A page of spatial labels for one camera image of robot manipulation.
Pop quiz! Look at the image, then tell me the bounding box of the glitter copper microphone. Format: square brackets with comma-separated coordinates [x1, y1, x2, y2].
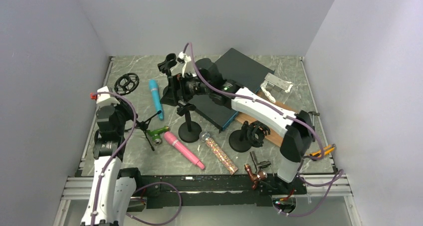
[199, 131, 238, 175]

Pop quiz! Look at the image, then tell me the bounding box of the short black clip stand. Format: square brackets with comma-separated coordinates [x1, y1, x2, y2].
[177, 103, 202, 143]

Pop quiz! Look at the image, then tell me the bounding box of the black tripod shock mount stand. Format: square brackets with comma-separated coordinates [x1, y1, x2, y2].
[113, 72, 162, 152]

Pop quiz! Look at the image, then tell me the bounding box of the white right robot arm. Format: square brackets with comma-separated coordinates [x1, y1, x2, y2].
[158, 54, 317, 194]

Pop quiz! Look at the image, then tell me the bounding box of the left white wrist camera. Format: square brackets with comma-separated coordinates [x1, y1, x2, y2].
[90, 86, 120, 107]

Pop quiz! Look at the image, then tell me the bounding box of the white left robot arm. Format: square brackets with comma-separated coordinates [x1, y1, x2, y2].
[80, 101, 144, 226]

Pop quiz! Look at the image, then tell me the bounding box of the copper pipe fitting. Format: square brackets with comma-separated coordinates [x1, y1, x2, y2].
[244, 164, 267, 190]

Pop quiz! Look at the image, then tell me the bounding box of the wooden board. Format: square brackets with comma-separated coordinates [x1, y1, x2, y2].
[230, 88, 296, 148]

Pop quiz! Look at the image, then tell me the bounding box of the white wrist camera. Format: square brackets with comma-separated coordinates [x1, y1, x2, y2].
[90, 86, 120, 107]
[177, 51, 193, 77]

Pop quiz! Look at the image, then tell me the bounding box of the dark blue-edged electronics box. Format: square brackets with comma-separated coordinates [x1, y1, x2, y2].
[189, 48, 274, 131]

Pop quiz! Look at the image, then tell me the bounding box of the tall black microphone stand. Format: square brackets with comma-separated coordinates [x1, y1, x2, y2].
[157, 53, 179, 96]

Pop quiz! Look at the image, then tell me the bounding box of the blue toy microphone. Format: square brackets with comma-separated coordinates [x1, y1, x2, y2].
[149, 79, 164, 121]

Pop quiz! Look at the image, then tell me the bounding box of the yellow utility knife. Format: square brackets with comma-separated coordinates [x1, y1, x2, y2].
[306, 144, 336, 161]

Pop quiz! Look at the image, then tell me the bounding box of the pink toy microphone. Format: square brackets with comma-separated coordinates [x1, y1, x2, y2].
[163, 131, 205, 170]

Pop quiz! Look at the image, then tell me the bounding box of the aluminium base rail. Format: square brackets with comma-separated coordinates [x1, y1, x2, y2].
[54, 174, 362, 226]

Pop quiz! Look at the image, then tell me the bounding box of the black hammer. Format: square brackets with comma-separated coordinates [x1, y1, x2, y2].
[308, 111, 320, 118]

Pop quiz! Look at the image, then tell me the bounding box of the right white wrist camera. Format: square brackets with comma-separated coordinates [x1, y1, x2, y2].
[177, 51, 193, 77]

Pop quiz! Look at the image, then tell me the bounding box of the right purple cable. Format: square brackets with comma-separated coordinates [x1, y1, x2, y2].
[183, 42, 344, 218]

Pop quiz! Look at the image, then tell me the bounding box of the green pipe fitting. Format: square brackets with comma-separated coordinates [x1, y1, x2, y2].
[146, 126, 170, 145]

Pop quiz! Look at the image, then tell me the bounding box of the silver pipe fitting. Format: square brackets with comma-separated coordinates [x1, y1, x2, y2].
[249, 151, 274, 176]

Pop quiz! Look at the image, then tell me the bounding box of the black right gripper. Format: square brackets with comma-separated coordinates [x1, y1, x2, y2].
[160, 69, 212, 106]

